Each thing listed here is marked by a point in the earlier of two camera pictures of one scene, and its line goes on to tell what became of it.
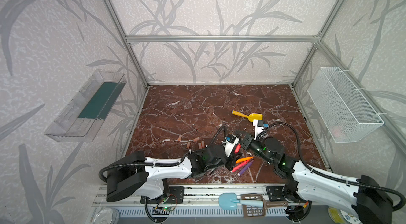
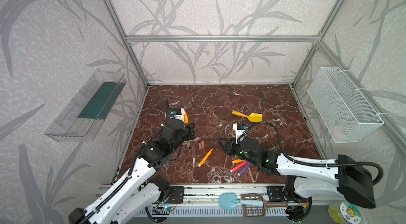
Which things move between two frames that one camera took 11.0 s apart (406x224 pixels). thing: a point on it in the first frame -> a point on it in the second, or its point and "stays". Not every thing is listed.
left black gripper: (229, 160) -> (190, 131)
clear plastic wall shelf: (83, 114) stays
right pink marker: (240, 166) stays
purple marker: (246, 167) stays
